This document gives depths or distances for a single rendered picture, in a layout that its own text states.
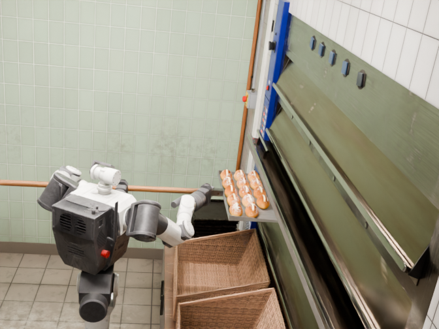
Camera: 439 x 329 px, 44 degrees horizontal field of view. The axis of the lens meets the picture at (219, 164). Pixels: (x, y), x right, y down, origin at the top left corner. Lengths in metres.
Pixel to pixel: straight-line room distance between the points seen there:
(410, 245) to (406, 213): 0.10
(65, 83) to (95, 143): 0.48
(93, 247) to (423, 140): 1.30
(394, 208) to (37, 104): 2.95
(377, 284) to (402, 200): 0.28
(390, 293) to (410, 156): 0.39
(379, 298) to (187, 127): 2.61
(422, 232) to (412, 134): 0.26
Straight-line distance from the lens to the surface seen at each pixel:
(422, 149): 1.47
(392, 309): 1.61
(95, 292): 2.36
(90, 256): 2.24
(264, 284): 2.85
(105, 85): 3.94
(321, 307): 1.73
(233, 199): 2.75
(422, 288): 1.45
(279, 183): 2.56
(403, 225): 1.53
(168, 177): 4.15
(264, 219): 2.68
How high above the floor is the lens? 2.42
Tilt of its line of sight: 22 degrees down
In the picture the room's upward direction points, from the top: 7 degrees clockwise
